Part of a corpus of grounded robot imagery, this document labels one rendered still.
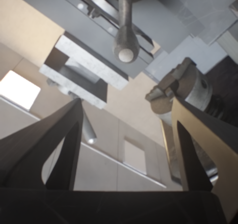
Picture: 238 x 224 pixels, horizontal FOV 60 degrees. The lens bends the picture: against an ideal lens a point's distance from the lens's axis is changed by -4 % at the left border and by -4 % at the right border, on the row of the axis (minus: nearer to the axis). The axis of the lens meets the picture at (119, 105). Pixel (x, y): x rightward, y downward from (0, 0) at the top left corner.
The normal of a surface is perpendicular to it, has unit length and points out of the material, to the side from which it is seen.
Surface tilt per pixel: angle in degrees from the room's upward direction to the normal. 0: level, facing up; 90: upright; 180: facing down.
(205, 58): 90
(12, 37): 90
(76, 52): 90
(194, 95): 123
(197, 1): 90
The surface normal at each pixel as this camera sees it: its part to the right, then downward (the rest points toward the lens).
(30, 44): -0.02, 0.61
